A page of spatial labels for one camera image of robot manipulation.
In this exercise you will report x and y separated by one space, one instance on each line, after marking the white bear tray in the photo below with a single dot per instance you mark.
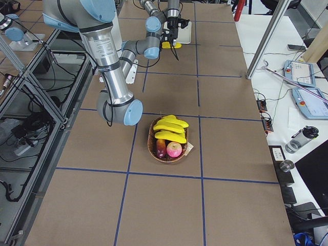
184 34

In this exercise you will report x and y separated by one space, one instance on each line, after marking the pink reacher stick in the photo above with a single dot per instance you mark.
292 82

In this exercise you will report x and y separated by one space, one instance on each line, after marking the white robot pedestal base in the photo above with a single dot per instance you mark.
130 79

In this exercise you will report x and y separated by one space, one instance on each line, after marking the pink red apple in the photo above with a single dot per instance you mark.
174 149

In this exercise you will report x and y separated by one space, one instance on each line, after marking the woven wicker basket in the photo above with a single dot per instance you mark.
152 143

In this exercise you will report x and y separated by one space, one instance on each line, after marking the yellow banana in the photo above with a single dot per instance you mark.
165 45
176 124
168 128

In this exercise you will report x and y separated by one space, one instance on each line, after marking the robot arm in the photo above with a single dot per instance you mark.
93 20
150 46

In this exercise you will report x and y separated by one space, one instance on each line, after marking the teach pendant near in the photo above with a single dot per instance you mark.
311 103

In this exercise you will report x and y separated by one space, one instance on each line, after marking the clear water bottle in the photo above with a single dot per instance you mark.
301 138

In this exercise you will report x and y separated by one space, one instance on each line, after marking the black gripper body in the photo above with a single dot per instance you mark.
173 23

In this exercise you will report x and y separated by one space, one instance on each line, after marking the aluminium frame post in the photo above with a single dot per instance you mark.
273 24

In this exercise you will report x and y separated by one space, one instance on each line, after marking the red fire extinguisher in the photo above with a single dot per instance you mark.
239 7

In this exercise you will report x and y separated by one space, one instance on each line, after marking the teach pendant far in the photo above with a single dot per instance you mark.
300 72

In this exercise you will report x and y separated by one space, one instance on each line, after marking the purple red mango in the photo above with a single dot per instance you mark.
161 148

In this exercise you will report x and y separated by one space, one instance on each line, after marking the paper tag on basket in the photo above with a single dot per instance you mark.
189 147

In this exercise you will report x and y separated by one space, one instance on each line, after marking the teach pendant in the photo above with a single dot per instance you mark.
311 103
300 72

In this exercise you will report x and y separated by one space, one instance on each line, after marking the small metal cup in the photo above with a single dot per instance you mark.
286 165

